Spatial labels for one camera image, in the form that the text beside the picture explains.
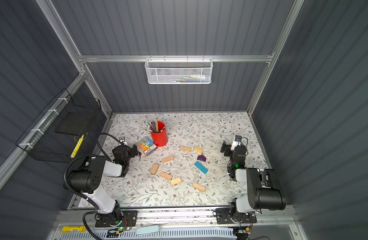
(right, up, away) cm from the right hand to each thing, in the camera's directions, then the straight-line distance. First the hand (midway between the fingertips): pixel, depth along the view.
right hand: (234, 143), depth 91 cm
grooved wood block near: (-36, -21, -6) cm, 42 cm away
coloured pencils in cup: (-51, +10, +5) cm, 52 cm away
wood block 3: (-49, -15, -2) cm, 51 cm away
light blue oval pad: (-47, -37, -23) cm, 64 cm away
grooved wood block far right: (-21, -5, +8) cm, 23 cm away
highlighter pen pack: (-56, -3, +8) cm, 57 cm away
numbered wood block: (-22, -24, -7) cm, 33 cm away
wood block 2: (-42, -10, +3) cm, 43 cm away
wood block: (-31, -4, +8) cm, 33 cm away
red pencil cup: (-47, +2, +7) cm, 47 cm away
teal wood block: (-20, -15, +1) cm, 25 cm away
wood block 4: (-42, -19, -3) cm, 46 cm away
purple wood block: (-20, -10, +2) cm, 22 cm away
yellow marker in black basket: (-80, +1, -23) cm, 83 cm away
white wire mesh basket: (-36, +57, +33) cm, 75 cm away
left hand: (-69, -2, +5) cm, 69 cm away
